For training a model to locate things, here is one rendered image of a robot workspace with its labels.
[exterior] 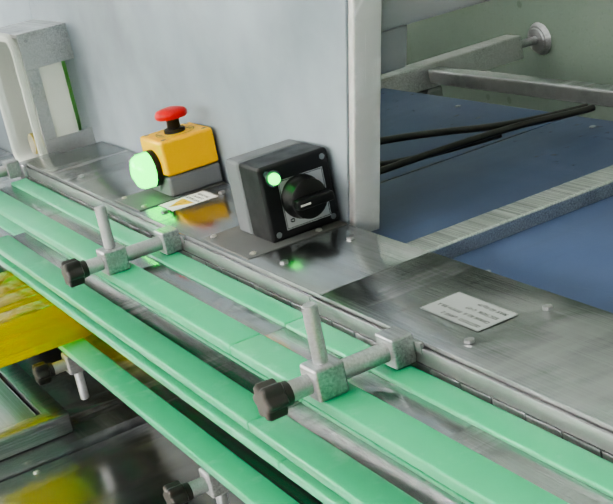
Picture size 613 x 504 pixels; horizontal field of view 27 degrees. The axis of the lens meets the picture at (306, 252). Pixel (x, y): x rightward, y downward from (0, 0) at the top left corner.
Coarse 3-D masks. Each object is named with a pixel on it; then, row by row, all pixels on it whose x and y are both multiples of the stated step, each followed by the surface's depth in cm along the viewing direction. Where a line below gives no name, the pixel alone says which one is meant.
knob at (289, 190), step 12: (288, 180) 125; (300, 180) 124; (312, 180) 124; (288, 192) 124; (300, 192) 123; (312, 192) 124; (324, 192) 123; (288, 204) 124; (300, 204) 122; (312, 204) 123; (324, 204) 125; (300, 216) 124; (312, 216) 124
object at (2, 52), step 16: (0, 48) 202; (16, 48) 187; (0, 64) 203; (16, 64) 188; (0, 80) 203; (16, 80) 204; (0, 96) 204; (16, 96) 205; (16, 112) 205; (32, 112) 190; (16, 128) 206; (32, 128) 191; (16, 144) 206
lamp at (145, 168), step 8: (144, 152) 151; (152, 152) 151; (136, 160) 150; (144, 160) 150; (152, 160) 150; (136, 168) 150; (144, 168) 150; (152, 168) 150; (160, 168) 150; (136, 176) 150; (144, 176) 150; (152, 176) 150; (160, 176) 150; (144, 184) 150; (152, 184) 151; (160, 184) 152
